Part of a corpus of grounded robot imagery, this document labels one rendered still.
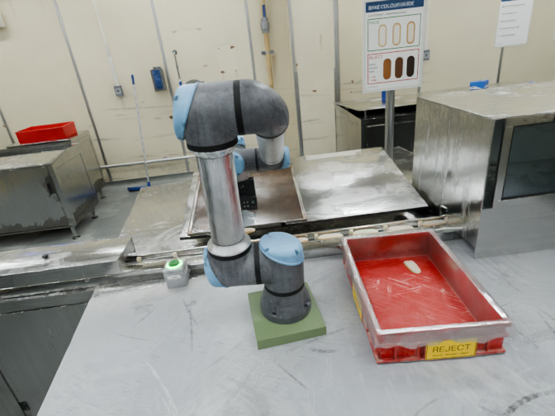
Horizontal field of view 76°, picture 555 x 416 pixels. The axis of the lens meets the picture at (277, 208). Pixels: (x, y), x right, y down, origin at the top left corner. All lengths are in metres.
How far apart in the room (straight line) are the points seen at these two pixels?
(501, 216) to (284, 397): 0.90
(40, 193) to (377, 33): 3.23
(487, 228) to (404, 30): 1.18
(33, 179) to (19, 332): 2.40
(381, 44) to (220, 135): 1.47
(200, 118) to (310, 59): 3.97
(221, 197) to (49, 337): 1.09
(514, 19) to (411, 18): 3.91
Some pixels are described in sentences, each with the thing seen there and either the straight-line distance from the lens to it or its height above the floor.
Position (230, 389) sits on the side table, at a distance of 0.97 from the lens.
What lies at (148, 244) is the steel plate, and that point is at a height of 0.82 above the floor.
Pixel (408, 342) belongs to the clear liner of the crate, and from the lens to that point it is 0.95.
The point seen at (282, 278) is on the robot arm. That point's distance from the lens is 0.95.
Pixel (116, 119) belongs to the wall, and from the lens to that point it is 5.30.
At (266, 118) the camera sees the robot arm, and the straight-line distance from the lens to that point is 0.76.
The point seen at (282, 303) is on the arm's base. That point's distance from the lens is 1.01.
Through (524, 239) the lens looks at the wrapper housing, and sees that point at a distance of 1.48.
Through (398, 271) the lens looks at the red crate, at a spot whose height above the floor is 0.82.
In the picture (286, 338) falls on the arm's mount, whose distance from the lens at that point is 1.03.
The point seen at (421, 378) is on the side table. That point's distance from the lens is 0.98.
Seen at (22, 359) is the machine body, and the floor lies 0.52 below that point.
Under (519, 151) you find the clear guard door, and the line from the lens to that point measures 1.32.
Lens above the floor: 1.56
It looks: 24 degrees down
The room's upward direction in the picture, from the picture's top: 7 degrees counter-clockwise
